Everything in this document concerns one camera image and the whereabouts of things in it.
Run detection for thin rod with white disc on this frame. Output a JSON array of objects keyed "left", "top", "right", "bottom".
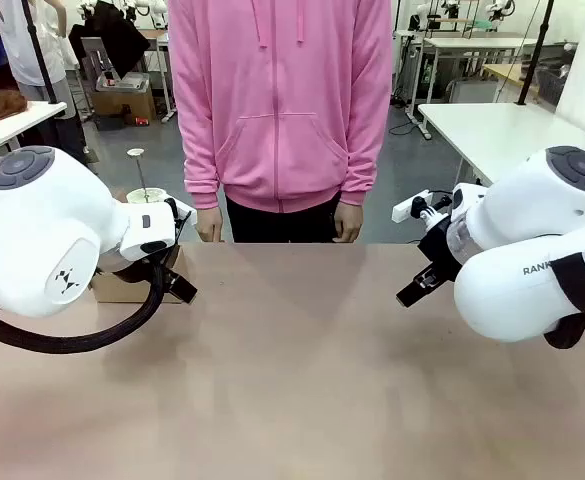
[{"left": 126, "top": 147, "right": 151, "bottom": 202}]

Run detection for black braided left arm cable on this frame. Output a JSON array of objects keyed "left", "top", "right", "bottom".
[{"left": 0, "top": 249, "right": 169, "bottom": 355}]

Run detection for black right arm cable sleeve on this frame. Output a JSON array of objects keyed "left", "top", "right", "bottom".
[{"left": 544, "top": 252, "right": 585, "bottom": 350}]

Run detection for person in white sleeveless shirt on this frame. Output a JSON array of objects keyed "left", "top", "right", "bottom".
[{"left": 0, "top": 0, "right": 93, "bottom": 166}]

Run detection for white background robot arms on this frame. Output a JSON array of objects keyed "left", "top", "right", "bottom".
[{"left": 121, "top": 0, "right": 169, "bottom": 29}]

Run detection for long white background table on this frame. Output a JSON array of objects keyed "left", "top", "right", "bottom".
[{"left": 421, "top": 37, "right": 541, "bottom": 119}]

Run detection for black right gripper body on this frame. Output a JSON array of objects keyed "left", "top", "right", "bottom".
[{"left": 416, "top": 215, "right": 462, "bottom": 275}]

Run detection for cardboard box on floor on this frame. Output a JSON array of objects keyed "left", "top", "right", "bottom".
[{"left": 91, "top": 89, "right": 158, "bottom": 121}]

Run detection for white table with brown fur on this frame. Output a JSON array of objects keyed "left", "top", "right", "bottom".
[{"left": 0, "top": 99, "right": 68, "bottom": 162}]

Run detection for white background desk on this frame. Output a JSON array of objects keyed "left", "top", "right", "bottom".
[{"left": 136, "top": 28, "right": 178, "bottom": 124}]

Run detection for dark wire basket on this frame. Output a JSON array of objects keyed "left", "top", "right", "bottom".
[{"left": 534, "top": 62, "right": 573, "bottom": 109}]

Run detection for person's right forearm pink sleeve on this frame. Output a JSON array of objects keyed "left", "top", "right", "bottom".
[{"left": 171, "top": 89, "right": 223, "bottom": 211}]

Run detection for pale grey cabinet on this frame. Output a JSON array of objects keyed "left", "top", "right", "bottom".
[{"left": 451, "top": 77, "right": 501, "bottom": 104}]

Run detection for person in pink hoodie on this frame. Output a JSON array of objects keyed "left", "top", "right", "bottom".
[{"left": 168, "top": 0, "right": 393, "bottom": 244}]

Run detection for black camera pole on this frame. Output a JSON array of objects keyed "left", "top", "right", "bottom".
[
  {"left": 516, "top": 0, "right": 556, "bottom": 106},
  {"left": 20, "top": 0, "right": 66, "bottom": 119}
]

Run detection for black jacket on rack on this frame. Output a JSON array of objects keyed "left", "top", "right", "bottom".
[{"left": 68, "top": 0, "right": 152, "bottom": 81}]

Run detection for person's left hand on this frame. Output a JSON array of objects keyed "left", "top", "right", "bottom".
[{"left": 332, "top": 203, "right": 364, "bottom": 244}]

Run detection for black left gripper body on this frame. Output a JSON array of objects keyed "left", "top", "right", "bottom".
[{"left": 99, "top": 244, "right": 179, "bottom": 282}]

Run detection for person's right hand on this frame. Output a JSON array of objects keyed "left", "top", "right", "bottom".
[{"left": 195, "top": 207, "right": 226, "bottom": 244}]

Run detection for large white side table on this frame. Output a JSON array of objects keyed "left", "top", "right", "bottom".
[{"left": 416, "top": 102, "right": 585, "bottom": 189}]

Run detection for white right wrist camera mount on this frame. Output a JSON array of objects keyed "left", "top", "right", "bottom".
[{"left": 391, "top": 189, "right": 453, "bottom": 226}]

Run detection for person's left forearm pink sleeve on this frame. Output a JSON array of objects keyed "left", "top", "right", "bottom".
[{"left": 339, "top": 89, "right": 391, "bottom": 207}]

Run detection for wooden background tabletop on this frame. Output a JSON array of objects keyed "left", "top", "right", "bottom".
[{"left": 480, "top": 63, "right": 541, "bottom": 96}]

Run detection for white open paper cup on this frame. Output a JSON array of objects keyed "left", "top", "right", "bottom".
[{"left": 125, "top": 188, "right": 167, "bottom": 205}]

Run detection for grey lidded plastic box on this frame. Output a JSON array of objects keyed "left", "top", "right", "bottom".
[{"left": 95, "top": 72, "right": 152, "bottom": 94}]

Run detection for white background robot with black base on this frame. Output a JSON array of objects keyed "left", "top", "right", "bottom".
[{"left": 409, "top": 0, "right": 441, "bottom": 31}]

